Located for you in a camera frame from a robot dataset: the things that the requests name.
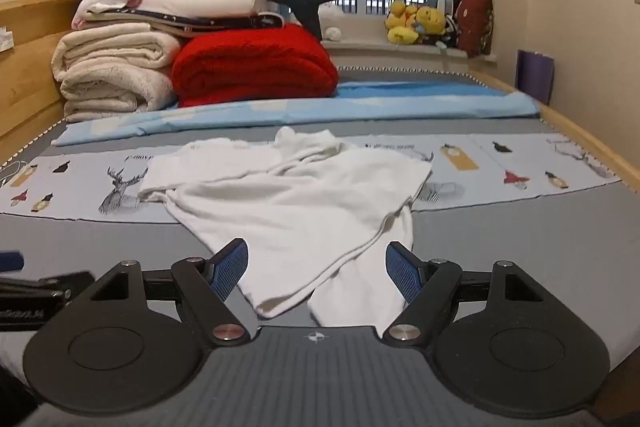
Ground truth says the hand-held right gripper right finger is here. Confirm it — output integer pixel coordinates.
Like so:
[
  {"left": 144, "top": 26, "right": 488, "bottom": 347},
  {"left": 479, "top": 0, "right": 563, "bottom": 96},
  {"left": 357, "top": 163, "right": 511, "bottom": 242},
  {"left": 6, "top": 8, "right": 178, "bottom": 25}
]
[{"left": 382, "top": 242, "right": 547, "bottom": 348}]

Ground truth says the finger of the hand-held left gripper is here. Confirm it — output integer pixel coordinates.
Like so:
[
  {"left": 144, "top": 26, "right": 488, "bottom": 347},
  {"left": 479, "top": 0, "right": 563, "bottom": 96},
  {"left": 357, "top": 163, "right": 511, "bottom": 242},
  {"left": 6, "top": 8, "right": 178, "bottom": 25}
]
[
  {"left": 0, "top": 271, "right": 96, "bottom": 300},
  {"left": 0, "top": 249, "right": 25, "bottom": 274}
]

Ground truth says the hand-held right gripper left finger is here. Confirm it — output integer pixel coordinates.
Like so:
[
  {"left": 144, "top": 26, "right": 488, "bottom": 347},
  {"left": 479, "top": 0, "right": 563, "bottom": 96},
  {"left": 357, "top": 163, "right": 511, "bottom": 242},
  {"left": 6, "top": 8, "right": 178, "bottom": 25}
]
[{"left": 91, "top": 239, "right": 253, "bottom": 348}]

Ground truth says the white small garment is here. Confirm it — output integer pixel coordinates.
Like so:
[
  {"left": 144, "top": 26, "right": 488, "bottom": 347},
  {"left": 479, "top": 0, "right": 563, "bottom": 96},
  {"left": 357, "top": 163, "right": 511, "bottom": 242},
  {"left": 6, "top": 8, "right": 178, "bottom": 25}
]
[{"left": 137, "top": 126, "right": 433, "bottom": 333}]

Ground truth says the folded white clothes stack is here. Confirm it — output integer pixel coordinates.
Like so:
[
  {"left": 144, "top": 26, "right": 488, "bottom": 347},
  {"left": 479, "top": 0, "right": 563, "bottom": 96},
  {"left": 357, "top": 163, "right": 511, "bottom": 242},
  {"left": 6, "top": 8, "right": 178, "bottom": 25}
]
[{"left": 82, "top": 0, "right": 287, "bottom": 38}]

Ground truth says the deer printed sheet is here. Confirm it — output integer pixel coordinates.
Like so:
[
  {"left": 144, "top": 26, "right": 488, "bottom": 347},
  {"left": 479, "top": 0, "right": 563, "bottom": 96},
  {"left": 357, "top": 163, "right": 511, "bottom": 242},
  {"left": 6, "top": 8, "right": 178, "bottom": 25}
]
[{"left": 0, "top": 132, "right": 623, "bottom": 224}]

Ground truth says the light blue bedsheet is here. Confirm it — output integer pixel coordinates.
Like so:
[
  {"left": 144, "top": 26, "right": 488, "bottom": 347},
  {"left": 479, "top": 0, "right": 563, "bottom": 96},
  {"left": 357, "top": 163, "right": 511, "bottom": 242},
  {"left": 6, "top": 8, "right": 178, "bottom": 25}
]
[{"left": 51, "top": 82, "right": 542, "bottom": 148}]

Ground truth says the textured off-white folded blanket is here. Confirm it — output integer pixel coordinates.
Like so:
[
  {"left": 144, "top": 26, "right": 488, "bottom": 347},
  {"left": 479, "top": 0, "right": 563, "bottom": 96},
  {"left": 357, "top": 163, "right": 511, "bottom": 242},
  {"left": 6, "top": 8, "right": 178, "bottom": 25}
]
[{"left": 59, "top": 67, "right": 180, "bottom": 124}]

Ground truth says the red folded blanket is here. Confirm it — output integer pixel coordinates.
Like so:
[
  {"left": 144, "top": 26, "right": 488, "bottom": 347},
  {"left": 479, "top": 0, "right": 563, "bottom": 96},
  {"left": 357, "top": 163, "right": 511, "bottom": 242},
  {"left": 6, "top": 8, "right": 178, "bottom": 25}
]
[{"left": 171, "top": 23, "right": 341, "bottom": 108}]

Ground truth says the window sill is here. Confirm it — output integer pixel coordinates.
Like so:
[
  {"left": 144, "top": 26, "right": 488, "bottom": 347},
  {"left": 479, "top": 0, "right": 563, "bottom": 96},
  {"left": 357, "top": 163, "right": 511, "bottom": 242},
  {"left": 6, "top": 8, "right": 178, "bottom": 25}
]
[{"left": 320, "top": 38, "right": 501, "bottom": 68}]

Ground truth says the cream folded blanket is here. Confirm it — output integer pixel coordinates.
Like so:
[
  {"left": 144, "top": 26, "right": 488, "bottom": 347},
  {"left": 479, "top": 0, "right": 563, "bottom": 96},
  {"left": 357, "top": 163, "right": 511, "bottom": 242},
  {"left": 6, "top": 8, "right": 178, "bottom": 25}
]
[{"left": 51, "top": 24, "right": 182, "bottom": 82}]

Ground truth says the black white striped toy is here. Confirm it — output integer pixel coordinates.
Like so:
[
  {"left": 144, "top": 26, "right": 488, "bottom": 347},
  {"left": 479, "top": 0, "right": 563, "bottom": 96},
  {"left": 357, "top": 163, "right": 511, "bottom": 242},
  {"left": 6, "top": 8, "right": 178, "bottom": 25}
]
[{"left": 439, "top": 14, "right": 459, "bottom": 48}]

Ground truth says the yellow plush toy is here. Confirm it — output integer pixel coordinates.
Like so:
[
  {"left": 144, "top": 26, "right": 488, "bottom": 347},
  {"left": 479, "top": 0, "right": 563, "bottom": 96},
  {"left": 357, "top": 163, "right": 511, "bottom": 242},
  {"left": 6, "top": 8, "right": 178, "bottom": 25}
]
[
  {"left": 415, "top": 6, "right": 447, "bottom": 38},
  {"left": 385, "top": 1, "right": 420, "bottom": 46}
]

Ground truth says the white plush toy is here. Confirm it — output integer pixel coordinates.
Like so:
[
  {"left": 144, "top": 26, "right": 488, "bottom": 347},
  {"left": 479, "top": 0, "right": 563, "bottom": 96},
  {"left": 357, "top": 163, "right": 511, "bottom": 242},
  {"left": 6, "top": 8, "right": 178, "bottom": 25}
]
[{"left": 319, "top": 4, "right": 346, "bottom": 42}]

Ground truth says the dark red pillow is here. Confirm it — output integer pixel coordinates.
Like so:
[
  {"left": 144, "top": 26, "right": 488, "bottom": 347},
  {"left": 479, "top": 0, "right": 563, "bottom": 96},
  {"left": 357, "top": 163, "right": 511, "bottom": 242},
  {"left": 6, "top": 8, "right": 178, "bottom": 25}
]
[{"left": 456, "top": 0, "right": 495, "bottom": 58}]

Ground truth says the white cable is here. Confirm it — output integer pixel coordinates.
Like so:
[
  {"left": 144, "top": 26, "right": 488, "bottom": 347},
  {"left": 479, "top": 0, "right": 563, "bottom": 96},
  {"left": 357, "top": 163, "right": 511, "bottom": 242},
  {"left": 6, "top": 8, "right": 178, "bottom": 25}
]
[{"left": 0, "top": 159, "right": 32, "bottom": 184}]

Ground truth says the wooden bed frame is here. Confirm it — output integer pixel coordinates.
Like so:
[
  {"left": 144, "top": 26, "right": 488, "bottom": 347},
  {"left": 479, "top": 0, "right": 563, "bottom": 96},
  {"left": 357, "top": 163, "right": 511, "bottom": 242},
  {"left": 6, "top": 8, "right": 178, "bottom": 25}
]
[{"left": 0, "top": 0, "right": 640, "bottom": 188}]

